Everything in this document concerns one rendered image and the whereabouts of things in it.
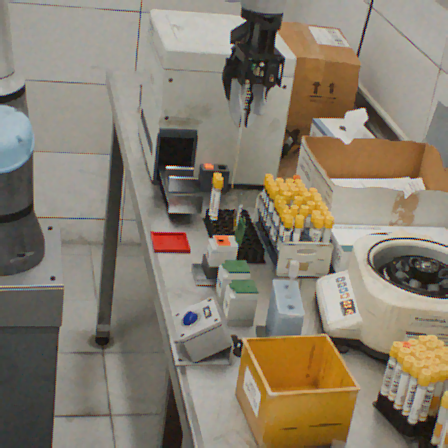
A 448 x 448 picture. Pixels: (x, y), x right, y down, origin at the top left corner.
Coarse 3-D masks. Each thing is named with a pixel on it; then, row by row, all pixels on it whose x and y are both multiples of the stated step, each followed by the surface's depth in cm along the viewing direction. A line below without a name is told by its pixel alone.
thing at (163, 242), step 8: (152, 232) 185; (160, 232) 185; (168, 232) 186; (176, 232) 186; (184, 232) 187; (152, 240) 183; (160, 240) 184; (168, 240) 184; (176, 240) 185; (184, 240) 185; (160, 248) 180; (168, 248) 181; (176, 248) 181; (184, 248) 182
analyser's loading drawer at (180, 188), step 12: (168, 168) 197; (180, 168) 198; (192, 168) 198; (168, 180) 197; (180, 180) 194; (192, 180) 194; (168, 192) 194; (180, 192) 195; (192, 192) 195; (180, 204) 190; (192, 204) 191
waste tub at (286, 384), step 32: (256, 352) 142; (288, 352) 144; (320, 352) 145; (256, 384) 135; (288, 384) 147; (320, 384) 146; (352, 384) 135; (256, 416) 135; (288, 416) 132; (320, 416) 134; (352, 416) 136
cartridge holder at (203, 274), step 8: (192, 264) 175; (200, 264) 175; (208, 264) 171; (192, 272) 174; (200, 272) 173; (208, 272) 171; (216, 272) 171; (200, 280) 171; (208, 280) 171; (216, 280) 171
